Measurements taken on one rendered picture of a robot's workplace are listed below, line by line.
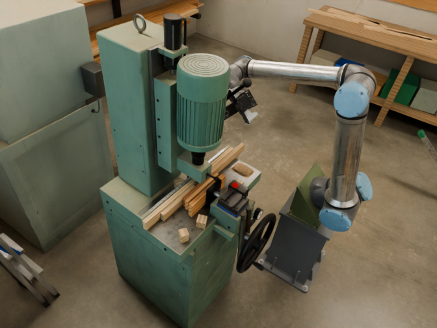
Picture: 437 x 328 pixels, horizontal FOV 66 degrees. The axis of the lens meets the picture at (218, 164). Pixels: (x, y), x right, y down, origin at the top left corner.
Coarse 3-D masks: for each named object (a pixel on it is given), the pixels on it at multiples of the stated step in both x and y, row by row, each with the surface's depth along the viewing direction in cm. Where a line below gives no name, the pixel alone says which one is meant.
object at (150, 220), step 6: (228, 150) 164; (222, 156) 161; (216, 162) 157; (192, 180) 147; (186, 186) 145; (180, 192) 142; (168, 198) 139; (174, 198) 139; (162, 204) 136; (168, 204) 137; (156, 210) 134; (162, 210) 135; (150, 216) 131; (156, 216) 133; (144, 222) 129; (150, 222) 131; (144, 228) 132
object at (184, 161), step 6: (186, 150) 143; (180, 156) 140; (186, 156) 141; (180, 162) 140; (186, 162) 138; (204, 162) 139; (180, 168) 142; (186, 168) 140; (192, 168) 137; (198, 168) 136; (204, 168) 136; (210, 168) 139; (186, 174) 142; (192, 174) 139; (198, 174) 137; (204, 174) 138; (198, 180) 139; (204, 180) 140
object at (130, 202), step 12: (120, 180) 164; (108, 192) 158; (120, 192) 159; (132, 192) 159; (168, 192) 161; (108, 204) 163; (120, 204) 154; (132, 204) 154; (144, 204) 154; (132, 216) 153; (192, 252) 138; (204, 252) 147; (192, 264) 142
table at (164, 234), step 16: (240, 160) 167; (240, 176) 159; (256, 176) 160; (208, 208) 143; (160, 224) 135; (176, 224) 136; (192, 224) 136; (208, 224) 137; (160, 240) 129; (176, 240) 130; (192, 240) 131; (176, 256) 128
